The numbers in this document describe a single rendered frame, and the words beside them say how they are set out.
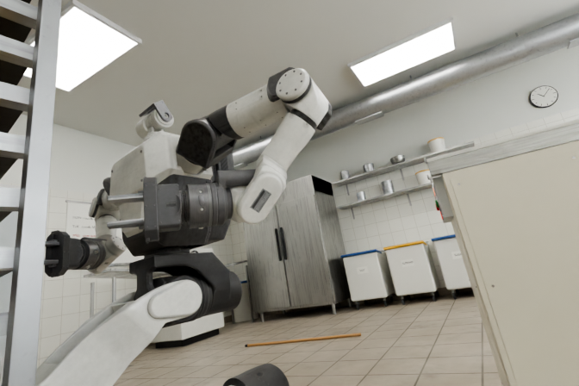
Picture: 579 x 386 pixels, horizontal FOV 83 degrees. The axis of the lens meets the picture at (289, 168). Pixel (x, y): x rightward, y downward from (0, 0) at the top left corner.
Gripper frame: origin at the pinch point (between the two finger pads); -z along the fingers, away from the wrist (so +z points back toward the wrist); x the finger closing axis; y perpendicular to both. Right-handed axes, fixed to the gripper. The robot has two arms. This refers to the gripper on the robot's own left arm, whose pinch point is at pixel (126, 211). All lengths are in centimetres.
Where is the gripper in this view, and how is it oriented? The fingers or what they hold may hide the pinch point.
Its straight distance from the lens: 68.6
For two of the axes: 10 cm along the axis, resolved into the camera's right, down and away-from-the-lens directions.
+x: -1.6, -9.4, 3.1
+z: 9.3, -0.4, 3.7
